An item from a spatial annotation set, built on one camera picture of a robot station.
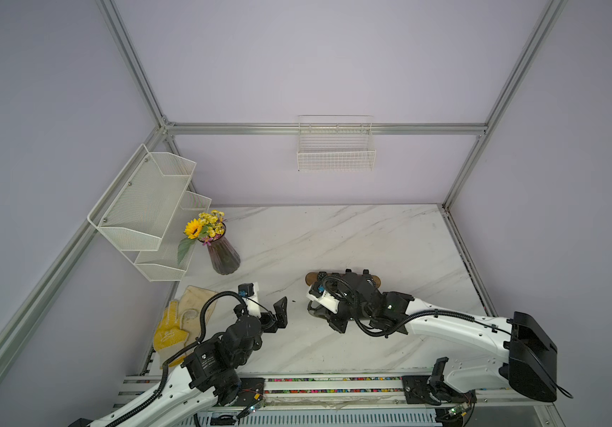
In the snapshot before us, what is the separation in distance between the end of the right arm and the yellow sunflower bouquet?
0.44 metres

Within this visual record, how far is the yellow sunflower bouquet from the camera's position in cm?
81

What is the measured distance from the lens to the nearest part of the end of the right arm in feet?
2.21
